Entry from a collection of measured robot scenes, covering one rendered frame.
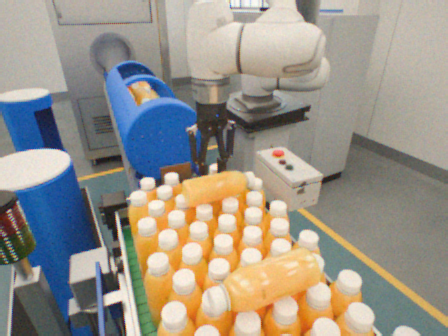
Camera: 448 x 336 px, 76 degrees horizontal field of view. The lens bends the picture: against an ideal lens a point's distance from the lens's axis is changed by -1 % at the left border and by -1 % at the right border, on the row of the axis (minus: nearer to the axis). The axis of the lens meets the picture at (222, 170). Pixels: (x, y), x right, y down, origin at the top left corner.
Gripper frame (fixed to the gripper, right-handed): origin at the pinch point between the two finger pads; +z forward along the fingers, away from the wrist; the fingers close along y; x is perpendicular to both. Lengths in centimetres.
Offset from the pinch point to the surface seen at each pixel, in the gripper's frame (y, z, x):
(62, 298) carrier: 53, 56, -24
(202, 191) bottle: 7.1, -3.0, 11.8
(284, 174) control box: -17.8, 0.1, 8.4
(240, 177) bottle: -3.4, -3.5, 10.4
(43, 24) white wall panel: 88, -13, -527
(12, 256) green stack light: 41.7, -7.6, 23.7
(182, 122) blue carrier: 0.9, -6.1, -25.2
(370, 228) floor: -148, 111, -49
